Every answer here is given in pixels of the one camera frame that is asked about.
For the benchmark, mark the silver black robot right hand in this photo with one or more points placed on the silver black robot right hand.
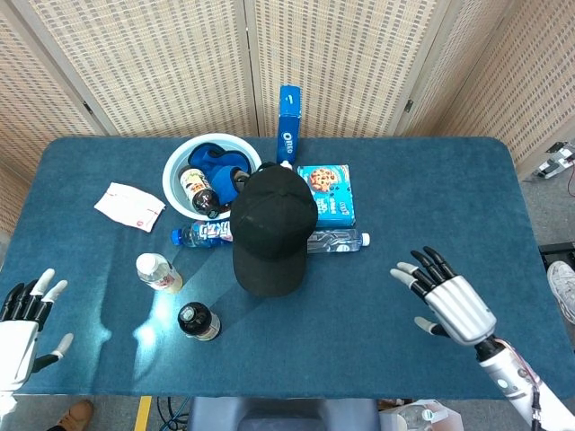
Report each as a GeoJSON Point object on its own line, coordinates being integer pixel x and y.
{"type": "Point", "coordinates": [462, 310]}

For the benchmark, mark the silver black robot left hand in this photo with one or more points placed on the silver black robot left hand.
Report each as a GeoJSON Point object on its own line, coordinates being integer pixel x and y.
{"type": "Point", "coordinates": [18, 345]}

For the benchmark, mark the black baseball cap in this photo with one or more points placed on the black baseball cap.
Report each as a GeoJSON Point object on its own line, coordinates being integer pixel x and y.
{"type": "Point", "coordinates": [269, 224]}

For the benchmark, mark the silver white robot right arm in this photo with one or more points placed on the silver white robot right arm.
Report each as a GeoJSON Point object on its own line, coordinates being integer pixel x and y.
{"type": "Point", "coordinates": [505, 375]}

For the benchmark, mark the clear plastic bottle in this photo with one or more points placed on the clear plastic bottle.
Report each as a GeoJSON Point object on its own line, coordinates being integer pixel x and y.
{"type": "Point", "coordinates": [339, 240]}

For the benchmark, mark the clear white-capped bottle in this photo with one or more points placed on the clear white-capped bottle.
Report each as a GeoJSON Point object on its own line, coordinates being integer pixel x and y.
{"type": "Point", "coordinates": [157, 271]}

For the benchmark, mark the blue chocolate chip cookie box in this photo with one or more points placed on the blue chocolate chip cookie box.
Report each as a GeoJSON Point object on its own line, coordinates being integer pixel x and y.
{"type": "Point", "coordinates": [332, 202]}

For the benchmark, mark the dark tea bottle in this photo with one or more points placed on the dark tea bottle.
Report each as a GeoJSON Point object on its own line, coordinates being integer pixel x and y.
{"type": "Point", "coordinates": [197, 319]}

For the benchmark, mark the tall blue Oreo box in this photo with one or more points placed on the tall blue Oreo box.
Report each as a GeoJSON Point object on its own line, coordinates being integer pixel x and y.
{"type": "Point", "coordinates": [289, 121]}

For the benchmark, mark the brown shoe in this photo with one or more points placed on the brown shoe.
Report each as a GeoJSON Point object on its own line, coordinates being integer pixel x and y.
{"type": "Point", "coordinates": [74, 415]}

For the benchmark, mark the blue tablecloth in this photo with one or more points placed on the blue tablecloth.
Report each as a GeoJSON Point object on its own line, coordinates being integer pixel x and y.
{"type": "Point", "coordinates": [359, 314]}

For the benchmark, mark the white sneaker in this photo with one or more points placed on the white sneaker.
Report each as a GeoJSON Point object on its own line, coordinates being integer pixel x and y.
{"type": "Point", "coordinates": [563, 287]}

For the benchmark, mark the black stand base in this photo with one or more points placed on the black stand base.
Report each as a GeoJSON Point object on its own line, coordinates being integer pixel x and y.
{"type": "Point", "coordinates": [559, 253]}

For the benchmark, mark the clear bottle teal label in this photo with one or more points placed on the clear bottle teal label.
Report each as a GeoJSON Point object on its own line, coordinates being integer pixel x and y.
{"type": "Point", "coordinates": [424, 415]}

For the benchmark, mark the yellow floor tape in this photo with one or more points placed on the yellow floor tape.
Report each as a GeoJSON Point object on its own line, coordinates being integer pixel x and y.
{"type": "Point", "coordinates": [143, 413]}

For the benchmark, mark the white red printed packet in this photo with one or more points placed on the white red printed packet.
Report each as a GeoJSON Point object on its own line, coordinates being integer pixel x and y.
{"type": "Point", "coordinates": [128, 204]}

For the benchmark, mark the blue grey robot torso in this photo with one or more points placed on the blue grey robot torso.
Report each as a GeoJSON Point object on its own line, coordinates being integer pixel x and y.
{"type": "Point", "coordinates": [283, 415]}

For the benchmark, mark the black screen hinge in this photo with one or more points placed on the black screen hinge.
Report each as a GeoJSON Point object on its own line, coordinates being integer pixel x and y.
{"type": "Point", "coordinates": [409, 106]}
{"type": "Point", "coordinates": [86, 107]}

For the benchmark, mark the blue label sports drink bottle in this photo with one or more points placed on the blue label sports drink bottle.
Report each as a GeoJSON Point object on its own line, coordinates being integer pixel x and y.
{"type": "Point", "coordinates": [202, 234]}

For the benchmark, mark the light blue plastic basin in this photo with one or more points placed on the light blue plastic basin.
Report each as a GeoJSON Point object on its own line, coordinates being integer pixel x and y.
{"type": "Point", "coordinates": [177, 184]}

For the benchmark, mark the dark drink bottle cartoon label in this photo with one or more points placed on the dark drink bottle cartoon label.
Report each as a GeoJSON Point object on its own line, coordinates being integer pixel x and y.
{"type": "Point", "coordinates": [200, 190]}

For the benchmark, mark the blue black fabric sleeve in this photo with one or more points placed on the blue black fabric sleeve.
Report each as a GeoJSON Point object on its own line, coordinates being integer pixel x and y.
{"type": "Point", "coordinates": [220, 168]}

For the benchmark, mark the woven rattan folding screen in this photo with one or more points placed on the woven rattan folding screen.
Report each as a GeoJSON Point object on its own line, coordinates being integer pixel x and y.
{"type": "Point", "coordinates": [179, 67]}

